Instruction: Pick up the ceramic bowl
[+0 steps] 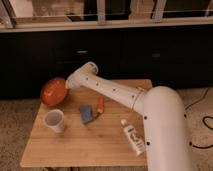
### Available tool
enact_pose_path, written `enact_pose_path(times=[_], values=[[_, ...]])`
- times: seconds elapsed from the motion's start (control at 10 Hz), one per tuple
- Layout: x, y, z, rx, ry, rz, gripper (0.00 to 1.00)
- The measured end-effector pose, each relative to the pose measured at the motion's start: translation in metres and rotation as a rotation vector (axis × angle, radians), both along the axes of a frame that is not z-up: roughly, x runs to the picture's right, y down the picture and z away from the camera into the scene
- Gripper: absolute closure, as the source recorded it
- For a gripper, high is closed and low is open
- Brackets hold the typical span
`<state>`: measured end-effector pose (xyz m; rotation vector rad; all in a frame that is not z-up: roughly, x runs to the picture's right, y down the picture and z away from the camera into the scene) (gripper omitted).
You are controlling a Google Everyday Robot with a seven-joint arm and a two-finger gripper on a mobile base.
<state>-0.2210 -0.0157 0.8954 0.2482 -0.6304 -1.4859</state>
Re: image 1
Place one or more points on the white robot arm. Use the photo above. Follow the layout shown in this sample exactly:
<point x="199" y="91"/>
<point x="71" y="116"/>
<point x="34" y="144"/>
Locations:
<point x="165" y="125"/>

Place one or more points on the orange ceramic bowl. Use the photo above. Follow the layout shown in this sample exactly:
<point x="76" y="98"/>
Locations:
<point x="54" y="92"/>

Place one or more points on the orange carrot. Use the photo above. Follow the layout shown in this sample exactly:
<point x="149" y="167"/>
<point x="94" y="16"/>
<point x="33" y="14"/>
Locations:
<point x="100" y="107"/>

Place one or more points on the blue sponge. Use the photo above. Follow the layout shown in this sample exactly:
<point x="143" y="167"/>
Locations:
<point x="86" y="113"/>

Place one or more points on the wooden table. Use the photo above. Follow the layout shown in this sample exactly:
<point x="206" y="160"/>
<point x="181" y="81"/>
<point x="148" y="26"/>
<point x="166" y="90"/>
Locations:
<point x="99" y="143"/>

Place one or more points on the white plastic cup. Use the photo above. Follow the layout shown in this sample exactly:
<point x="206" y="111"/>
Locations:
<point x="54" y="119"/>

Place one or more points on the white glue bottle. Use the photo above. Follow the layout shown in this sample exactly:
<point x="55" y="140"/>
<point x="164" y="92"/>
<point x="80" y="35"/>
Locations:
<point x="133" y="137"/>

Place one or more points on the dark cabinet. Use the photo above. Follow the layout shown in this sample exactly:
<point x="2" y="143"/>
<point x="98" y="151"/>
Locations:
<point x="177" y="56"/>

